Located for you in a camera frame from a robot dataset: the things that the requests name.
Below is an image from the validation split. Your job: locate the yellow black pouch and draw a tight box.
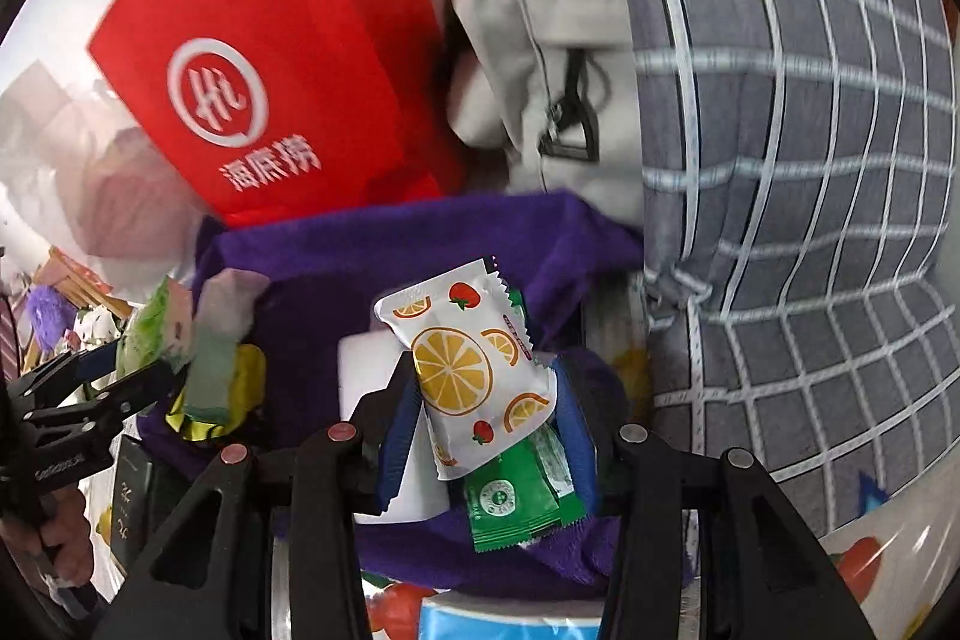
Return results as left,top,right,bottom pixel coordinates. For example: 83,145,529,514
161,344,267,442

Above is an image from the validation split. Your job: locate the grey checkered cushion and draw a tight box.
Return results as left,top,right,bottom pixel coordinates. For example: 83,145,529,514
600,0,960,536

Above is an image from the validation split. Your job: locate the light green wipes pack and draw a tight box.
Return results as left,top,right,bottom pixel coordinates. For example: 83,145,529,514
116,276,197,378

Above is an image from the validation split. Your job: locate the fruit print tablecloth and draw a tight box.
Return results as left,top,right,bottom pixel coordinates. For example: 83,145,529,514
97,482,960,640

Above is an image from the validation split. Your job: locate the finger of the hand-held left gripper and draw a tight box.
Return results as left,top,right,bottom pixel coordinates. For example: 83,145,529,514
21,336,127,390
73,357,182,422

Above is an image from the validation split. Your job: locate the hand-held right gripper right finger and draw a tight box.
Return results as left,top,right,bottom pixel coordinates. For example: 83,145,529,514
551,355,878,640

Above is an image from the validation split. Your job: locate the dark green tea box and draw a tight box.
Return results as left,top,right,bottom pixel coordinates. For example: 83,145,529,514
111,437,177,573

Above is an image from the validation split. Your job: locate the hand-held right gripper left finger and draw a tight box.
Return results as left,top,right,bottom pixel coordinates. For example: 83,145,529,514
90,374,425,640

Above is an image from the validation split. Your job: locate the purple towel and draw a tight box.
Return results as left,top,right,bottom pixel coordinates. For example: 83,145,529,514
139,194,646,603

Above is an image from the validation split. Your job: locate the white plastic shopping bag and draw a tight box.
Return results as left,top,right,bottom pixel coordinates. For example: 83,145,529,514
0,0,256,285

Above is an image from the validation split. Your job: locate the beige canvas bag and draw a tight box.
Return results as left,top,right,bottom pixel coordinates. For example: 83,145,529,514
448,0,646,221

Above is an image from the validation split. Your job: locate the white spotted cloth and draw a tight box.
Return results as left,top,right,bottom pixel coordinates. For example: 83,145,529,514
71,306,125,348

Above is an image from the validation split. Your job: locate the purple fluffy toy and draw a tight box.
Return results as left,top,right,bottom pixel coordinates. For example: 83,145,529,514
22,284,76,348

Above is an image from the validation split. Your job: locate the blue white tissue pack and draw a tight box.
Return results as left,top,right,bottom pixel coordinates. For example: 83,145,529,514
416,599,608,640

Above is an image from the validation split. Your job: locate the white soft pack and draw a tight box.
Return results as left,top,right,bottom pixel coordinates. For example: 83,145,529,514
336,331,452,526

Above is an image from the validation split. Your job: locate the person's left hand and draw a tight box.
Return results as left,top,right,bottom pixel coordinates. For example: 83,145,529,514
15,490,96,590

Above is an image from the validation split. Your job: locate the dark green sachet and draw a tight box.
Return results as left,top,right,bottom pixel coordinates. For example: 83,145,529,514
461,280,590,552

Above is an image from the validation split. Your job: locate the fruit print snack packet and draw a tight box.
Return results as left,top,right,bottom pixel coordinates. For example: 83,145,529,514
373,257,560,483

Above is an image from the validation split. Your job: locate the wooden headboard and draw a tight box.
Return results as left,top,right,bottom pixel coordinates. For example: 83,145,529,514
34,246,136,319

